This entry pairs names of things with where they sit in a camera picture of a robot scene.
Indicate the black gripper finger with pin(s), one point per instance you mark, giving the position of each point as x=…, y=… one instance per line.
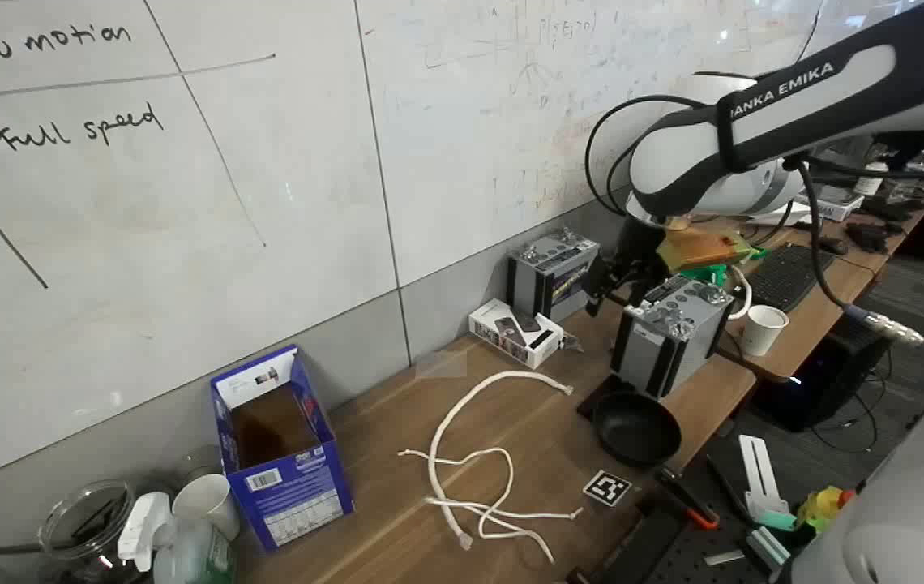
x=602, y=290
x=635, y=290

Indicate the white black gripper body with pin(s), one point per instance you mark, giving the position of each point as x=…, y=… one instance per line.
x=637, y=247

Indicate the blue cardboard box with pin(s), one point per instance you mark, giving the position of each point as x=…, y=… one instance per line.
x=288, y=496

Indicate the white phone box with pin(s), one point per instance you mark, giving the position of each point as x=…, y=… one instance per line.
x=511, y=328

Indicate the grey battery with round caps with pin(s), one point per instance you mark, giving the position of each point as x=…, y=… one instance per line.
x=665, y=335

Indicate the grey battery with Dominator label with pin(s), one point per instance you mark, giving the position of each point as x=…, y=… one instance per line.
x=545, y=270

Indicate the green plastic item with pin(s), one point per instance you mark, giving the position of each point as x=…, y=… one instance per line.
x=752, y=255

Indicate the white mug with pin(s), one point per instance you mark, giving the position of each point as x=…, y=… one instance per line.
x=763, y=328

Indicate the black bowl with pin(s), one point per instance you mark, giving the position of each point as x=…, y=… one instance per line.
x=635, y=427

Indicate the black keyboard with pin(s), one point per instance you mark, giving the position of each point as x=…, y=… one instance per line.
x=791, y=276

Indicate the black white tag marker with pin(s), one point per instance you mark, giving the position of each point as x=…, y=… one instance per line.
x=609, y=487

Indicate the black case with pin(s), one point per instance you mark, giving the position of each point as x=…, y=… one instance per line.
x=818, y=379

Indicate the white plastic strip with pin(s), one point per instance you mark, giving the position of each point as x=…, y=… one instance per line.
x=761, y=470

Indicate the white power strip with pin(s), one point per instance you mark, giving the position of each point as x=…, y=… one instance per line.
x=893, y=327

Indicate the yellow toy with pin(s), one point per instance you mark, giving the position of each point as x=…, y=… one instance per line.
x=821, y=507

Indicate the teal plastic part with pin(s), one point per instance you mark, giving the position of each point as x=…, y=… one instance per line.
x=772, y=541

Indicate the small clear bottle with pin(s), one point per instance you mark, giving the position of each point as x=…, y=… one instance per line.
x=919, y=163

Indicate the white paper cup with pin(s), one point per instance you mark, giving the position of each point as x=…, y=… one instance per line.
x=206, y=504

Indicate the glass jar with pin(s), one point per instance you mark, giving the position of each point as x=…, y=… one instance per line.
x=82, y=522

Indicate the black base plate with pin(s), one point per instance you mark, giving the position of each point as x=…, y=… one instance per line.
x=721, y=556

